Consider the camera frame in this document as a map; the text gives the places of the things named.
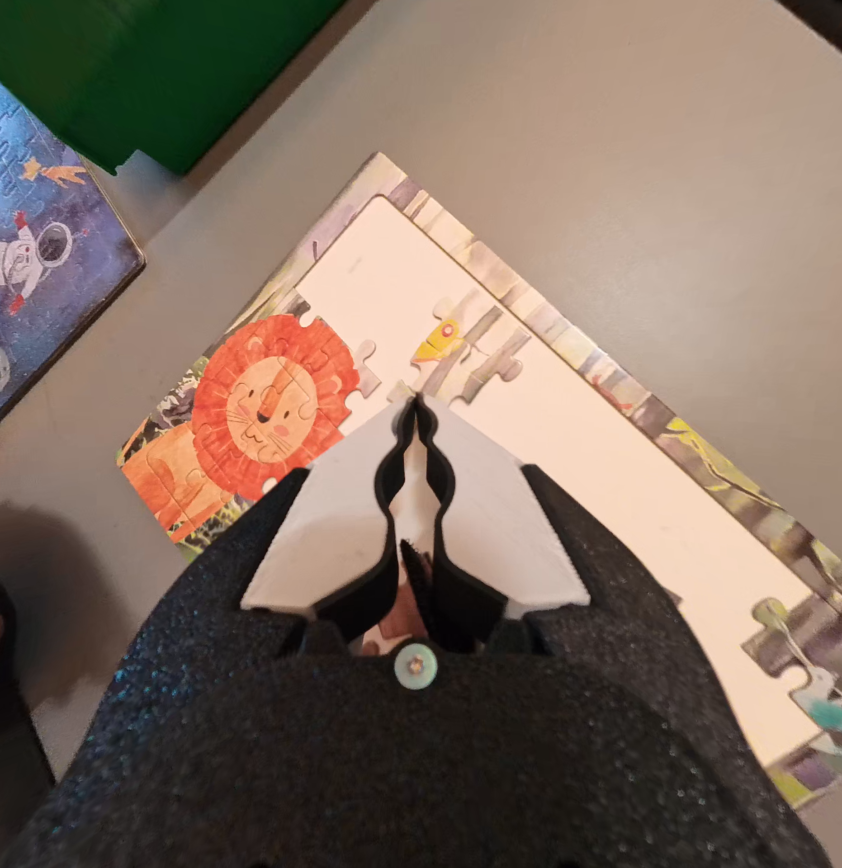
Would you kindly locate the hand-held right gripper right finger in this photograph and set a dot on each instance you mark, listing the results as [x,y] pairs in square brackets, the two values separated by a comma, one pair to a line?
[509,536]

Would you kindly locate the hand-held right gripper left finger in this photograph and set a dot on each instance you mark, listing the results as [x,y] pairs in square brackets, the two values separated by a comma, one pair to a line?
[319,536]

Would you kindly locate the whiskered orange puzzle piece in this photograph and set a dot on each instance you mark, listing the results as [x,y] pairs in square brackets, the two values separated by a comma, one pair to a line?
[285,447]

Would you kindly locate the lion jigsaw puzzle board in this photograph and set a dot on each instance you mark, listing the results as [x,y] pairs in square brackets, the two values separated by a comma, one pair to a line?
[597,475]

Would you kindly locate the assembled lion puzzle pieces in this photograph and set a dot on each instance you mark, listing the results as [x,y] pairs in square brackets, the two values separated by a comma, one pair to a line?
[224,407]

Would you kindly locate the pale grey yellow puzzle piece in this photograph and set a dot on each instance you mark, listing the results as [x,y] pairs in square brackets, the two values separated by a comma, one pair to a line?
[402,391]

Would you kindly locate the orange puzzle piece grey knob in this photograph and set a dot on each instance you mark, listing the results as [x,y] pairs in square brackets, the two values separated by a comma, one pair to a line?
[336,359]

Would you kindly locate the grey desk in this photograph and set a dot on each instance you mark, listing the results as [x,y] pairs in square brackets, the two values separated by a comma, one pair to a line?
[597,135]

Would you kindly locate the grey puzzle piece yellow dot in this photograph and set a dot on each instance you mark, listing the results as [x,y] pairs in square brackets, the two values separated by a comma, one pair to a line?
[462,346]

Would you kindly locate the astronaut jigsaw puzzle board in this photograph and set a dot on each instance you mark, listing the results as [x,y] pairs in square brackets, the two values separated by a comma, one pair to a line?
[41,271]

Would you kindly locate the green plastic bin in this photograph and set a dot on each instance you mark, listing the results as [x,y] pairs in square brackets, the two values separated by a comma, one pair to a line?
[156,68]

